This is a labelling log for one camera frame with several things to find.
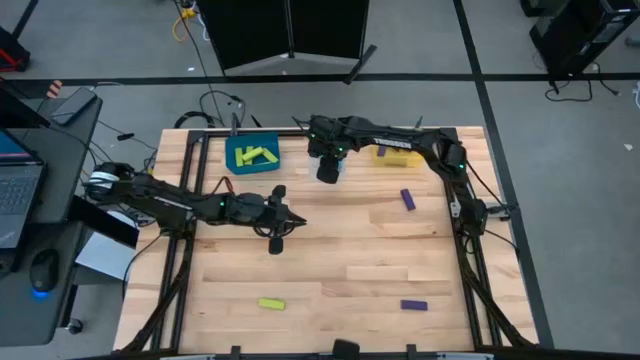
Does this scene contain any black aluminium table frame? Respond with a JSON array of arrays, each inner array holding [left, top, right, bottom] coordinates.
[[113, 127, 539, 354]]

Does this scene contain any open laptop computer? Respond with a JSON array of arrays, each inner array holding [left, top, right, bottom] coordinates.
[[0, 127, 49, 251]]

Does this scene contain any black folding partition screen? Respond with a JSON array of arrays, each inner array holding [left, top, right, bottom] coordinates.
[[195, 0, 379, 85]]

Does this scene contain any black computer mouse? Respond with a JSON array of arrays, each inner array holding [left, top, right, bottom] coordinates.
[[28, 248, 61, 301]]

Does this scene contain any black floor cable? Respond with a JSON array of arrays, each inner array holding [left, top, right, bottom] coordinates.
[[173, 89, 247, 130]]

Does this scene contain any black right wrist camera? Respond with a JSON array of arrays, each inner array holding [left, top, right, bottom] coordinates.
[[316, 155, 342, 185]]

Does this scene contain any black side desk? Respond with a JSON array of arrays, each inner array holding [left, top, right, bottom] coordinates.
[[0, 87, 104, 349]]

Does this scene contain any blue plastic bin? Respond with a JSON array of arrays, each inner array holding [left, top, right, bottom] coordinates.
[[224, 131, 282, 176]]

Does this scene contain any black equipment cart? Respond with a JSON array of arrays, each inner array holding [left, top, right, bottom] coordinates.
[[528, 0, 640, 77]]

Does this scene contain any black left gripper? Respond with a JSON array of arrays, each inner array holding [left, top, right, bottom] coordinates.
[[227, 192, 308, 234]]

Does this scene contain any yellow coiled cable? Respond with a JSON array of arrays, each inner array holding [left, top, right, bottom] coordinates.
[[172, 3, 197, 44]]

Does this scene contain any black red case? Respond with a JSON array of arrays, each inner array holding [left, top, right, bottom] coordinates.
[[0, 27, 31, 74]]

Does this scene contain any black rounded object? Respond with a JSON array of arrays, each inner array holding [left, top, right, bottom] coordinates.
[[332, 338, 361, 360]]

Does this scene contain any yellow translucent plastic bin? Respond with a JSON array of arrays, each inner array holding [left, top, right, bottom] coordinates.
[[370, 143, 425, 169]]

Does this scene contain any white flat box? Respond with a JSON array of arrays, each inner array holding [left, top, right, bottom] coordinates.
[[74, 232, 137, 281]]

